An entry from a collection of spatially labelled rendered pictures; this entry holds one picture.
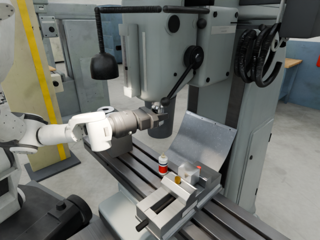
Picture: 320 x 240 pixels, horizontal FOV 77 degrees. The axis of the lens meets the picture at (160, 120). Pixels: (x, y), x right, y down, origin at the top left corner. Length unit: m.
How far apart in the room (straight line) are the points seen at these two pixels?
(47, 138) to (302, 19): 0.82
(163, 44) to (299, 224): 1.98
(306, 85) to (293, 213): 3.05
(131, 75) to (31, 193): 1.17
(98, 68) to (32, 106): 1.90
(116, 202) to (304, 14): 0.94
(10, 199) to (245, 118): 1.22
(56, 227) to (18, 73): 1.48
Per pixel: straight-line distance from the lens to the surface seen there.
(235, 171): 1.17
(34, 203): 1.51
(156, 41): 0.59
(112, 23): 7.92
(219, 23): 0.74
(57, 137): 0.74
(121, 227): 0.91
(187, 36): 0.65
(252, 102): 0.99
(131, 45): 0.61
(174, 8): 0.48
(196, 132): 1.11
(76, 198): 1.38
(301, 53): 4.81
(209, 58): 0.72
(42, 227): 1.33
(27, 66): 2.30
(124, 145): 1.05
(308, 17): 0.68
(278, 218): 2.22
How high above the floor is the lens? 1.56
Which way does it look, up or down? 27 degrees down
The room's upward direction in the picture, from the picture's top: straight up
